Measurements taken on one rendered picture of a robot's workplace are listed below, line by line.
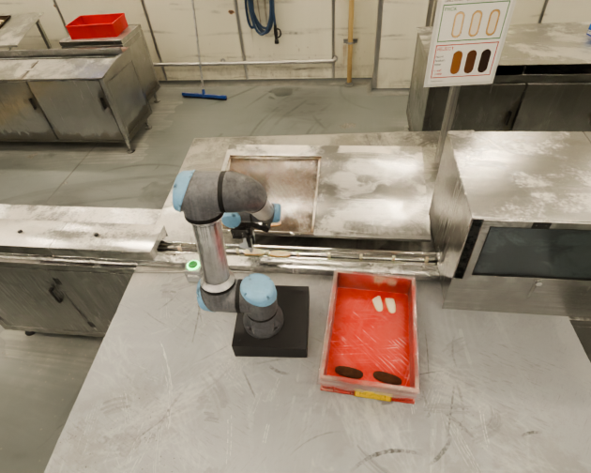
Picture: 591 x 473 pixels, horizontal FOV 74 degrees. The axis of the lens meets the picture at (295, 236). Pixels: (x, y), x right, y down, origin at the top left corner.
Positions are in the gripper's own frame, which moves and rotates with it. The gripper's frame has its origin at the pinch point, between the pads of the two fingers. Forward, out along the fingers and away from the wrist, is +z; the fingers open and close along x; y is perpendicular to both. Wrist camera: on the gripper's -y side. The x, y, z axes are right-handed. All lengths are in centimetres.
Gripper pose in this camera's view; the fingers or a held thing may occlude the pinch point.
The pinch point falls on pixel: (253, 246)
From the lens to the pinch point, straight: 178.3
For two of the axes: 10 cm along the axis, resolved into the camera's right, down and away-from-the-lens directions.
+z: 0.7, 7.0, 7.1
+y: -9.9, 0.0, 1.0
